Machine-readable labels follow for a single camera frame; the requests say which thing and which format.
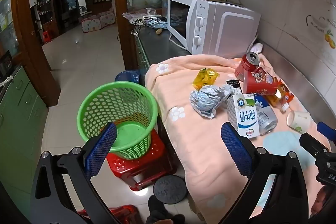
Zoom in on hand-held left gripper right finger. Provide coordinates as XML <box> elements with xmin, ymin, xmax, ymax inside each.
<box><xmin>221</xmin><ymin>122</ymin><xmax>309</xmax><ymax>224</ymax></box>

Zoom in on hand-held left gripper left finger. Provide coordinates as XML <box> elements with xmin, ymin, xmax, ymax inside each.
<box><xmin>30</xmin><ymin>122</ymin><xmax>117</xmax><ymax>224</ymax></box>

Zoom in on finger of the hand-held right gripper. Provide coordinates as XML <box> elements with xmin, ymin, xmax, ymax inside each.
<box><xmin>316</xmin><ymin>121</ymin><xmax>336</xmax><ymax>142</ymax></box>
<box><xmin>299</xmin><ymin>132</ymin><xmax>331</xmax><ymax>159</ymax></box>

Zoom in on white paper cup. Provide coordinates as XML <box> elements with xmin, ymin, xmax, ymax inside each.
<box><xmin>286</xmin><ymin>110</ymin><xmax>311</xmax><ymax>134</ymax></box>

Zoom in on white and green milk carton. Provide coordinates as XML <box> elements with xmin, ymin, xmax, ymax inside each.
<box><xmin>226</xmin><ymin>93</ymin><xmax>261</xmax><ymax>138</ymax></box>

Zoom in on green plastic basket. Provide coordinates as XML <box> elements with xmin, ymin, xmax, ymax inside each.
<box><xmin>77</xmin><ymin>81</ymin><xmax>159</xmax><ymax>160</ymax></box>

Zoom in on blue and silver can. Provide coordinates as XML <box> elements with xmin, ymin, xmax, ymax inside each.
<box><xmin>253</xmin><ymin>94</ymin><xmax>278</xmax><ymax>135</ymax></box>

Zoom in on silver foil bag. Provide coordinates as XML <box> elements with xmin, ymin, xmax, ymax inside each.
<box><xmin>190</xmin><ymin>84</ymin><xmax>234</xmax><ymax>119</ymax></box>

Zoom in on small black packet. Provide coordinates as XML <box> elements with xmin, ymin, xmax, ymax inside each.
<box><xmin>226</xmin><ymin>79</ymin><xmax>243</xmax><ymax>94</ymax></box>

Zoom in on red cartoon paper cup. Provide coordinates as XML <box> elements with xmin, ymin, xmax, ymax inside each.
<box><xmin>243</xmin><ymin>68</ymin><xmax>279</xmax><ymax>96</ymax></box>

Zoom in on yellow plastic wrapper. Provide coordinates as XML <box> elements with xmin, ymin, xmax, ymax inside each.
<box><xmin>193</xmin><ymin>68</ymin><xmax>219</xmax><ymax>90</ymax></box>

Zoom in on red soda can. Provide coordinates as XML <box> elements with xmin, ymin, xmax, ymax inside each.
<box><xmin>234</xmin><ymin>51</ymin><xmax>260</xmax><ymax>81</ymax></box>

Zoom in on person's right hand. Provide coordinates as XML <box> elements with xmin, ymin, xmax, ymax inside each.
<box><xmin>311</xmin><ymin>186</ymin><xmax>336</xmax><ymax>218</ymax></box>

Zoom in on peach flowered blanket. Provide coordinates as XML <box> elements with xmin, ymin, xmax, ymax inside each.
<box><xmin>145</xmin><ymin>55</ymin><xmax>331</xmax><ymax>224</ymax></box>

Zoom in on red plastic stool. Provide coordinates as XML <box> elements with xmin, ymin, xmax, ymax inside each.
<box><xmin>106</xmin><ymin>131</ymin><xmax>174</xmax><ymax>191</ymax></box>
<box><xmin>76</xmin><ymin>204</ymin><xmax>139</xmax><ymax>224</ymax></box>

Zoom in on blue bin with bag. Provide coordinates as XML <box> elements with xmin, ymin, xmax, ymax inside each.
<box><xmin>115</xmin><ymin>70</ymin><xmax>141</xmax><ymax>86</ymax></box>

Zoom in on green floor cabinet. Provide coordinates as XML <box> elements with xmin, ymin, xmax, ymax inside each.
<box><xmin>0</xmin><ymin>64</ymin><xmax>49</xmax><ymax>214</ymax></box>

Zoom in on green counter drawers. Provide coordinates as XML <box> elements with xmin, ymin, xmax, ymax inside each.
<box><xmin>135</xmin><ymin>35</ymin><xmax>151</xmax><ymax>75</ymax></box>

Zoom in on white cloth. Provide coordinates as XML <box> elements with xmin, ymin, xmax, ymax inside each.
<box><xmin>249</xmin><ymin>43</ymin><xmax>264</xmax><ymax>55</ymax></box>

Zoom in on white microwave oven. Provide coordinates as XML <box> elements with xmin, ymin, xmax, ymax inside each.
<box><xmin>167</xmin><ymin>0</ymin><xmax>261</xmax><ymax>59</ymax></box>

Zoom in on pink dotted storage box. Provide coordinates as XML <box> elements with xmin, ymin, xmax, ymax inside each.
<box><xmin>98</xmin><ymin>11</ymin><xmax>116</xmax><ymax>28</ymax></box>
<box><xmin>81</xmin><ymin>15</ymin><xmax>101</xmax><ymax>33</ymax></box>

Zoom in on black countertop device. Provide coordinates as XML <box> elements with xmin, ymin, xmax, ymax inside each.
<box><xmin>0</xmin><ymin>51</ymin><xmax>13</xmax><ymax>77</ymax></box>

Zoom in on clear plastic bag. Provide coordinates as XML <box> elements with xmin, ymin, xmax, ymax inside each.
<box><xmin>122</xmin><ymin>8</ymin><xmax>158</xmax><ymax>20</ymax></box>

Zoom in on dark flat board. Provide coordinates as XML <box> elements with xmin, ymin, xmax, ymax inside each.
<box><xmin>201</xmin><ymin>0</ymin><xmax>243</xmax><ymax>7</ymax></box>

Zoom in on fruit wall sticker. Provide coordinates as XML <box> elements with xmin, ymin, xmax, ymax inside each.
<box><xmin>306</xmin><ymin>14</ymin><xmax>336</xmax><ymax>49</ymax></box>

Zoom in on white microwave cable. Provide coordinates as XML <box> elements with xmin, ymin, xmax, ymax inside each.
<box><xmin>169</xmin><ymin>32</ymin><xmax>190</xmax><ymax>52</ymax></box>

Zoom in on wooden door post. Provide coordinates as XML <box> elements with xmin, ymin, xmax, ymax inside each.
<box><xmin>113</xmin><ymin>0</ymin><xmax>143</xmax><ymax>69</ymax></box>
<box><xmin>10</xmin><ymin>0</ymin><xmax>61</xmax><ymax>106</ymax></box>

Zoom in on tangle of black cables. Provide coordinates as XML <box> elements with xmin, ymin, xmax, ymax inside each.
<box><xmin>130</xmin><ymin>18</ymin><xmax>168</xmax><ymax>30</ymax></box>

